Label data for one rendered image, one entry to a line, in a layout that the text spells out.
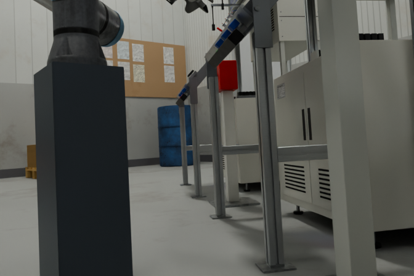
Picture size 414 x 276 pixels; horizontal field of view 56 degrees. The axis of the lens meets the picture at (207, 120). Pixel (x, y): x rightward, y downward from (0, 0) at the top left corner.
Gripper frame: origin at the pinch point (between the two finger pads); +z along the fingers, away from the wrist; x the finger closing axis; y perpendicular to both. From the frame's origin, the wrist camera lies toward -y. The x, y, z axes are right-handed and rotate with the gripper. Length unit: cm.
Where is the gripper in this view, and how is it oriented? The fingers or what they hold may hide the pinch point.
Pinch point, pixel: (209, 3)
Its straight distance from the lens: 123.9
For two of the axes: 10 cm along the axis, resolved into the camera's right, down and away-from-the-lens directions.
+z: 7.5, 6.5, 0.8
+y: -6.4, 7.6, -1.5
